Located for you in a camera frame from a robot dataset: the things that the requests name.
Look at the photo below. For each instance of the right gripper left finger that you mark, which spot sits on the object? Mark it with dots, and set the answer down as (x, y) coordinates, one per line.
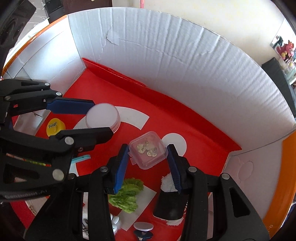
(60, 218)

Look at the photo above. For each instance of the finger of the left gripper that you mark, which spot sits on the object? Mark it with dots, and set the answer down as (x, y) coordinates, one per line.
(85, 138)
(61, 105)

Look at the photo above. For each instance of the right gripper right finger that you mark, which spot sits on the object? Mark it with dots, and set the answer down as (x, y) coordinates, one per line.
(234, 217)

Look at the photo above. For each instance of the teal plastic clip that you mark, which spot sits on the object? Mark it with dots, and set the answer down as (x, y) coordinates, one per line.
(80, 159)

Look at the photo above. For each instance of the yellow round cap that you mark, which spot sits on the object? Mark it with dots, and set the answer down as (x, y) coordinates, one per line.
(54, 126)

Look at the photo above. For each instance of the white round container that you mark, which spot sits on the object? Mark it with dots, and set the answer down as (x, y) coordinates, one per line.
(103, 115)

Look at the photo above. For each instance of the black white cloth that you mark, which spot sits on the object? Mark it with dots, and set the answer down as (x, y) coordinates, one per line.
(171, 204)

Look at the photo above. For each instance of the white fluffy star plush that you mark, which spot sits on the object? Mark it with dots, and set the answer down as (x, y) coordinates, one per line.
(115, 221)

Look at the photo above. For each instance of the clear small plastic box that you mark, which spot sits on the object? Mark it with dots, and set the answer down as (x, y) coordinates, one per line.
(147, 150)

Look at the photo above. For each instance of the green scrunchie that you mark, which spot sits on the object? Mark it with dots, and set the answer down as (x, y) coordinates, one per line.
(126, 198)

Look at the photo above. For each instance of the blue black figurine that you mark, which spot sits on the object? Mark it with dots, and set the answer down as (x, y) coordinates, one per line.
(143, 230)

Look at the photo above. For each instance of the pink yellow doll figure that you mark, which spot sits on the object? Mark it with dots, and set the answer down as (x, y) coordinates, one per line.
(28, 160)

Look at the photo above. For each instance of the orange cardboard box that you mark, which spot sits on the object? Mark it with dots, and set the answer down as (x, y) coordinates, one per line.
(192, 87)

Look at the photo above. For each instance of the pink plush toy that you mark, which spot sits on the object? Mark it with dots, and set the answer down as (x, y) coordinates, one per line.
(286, 51)

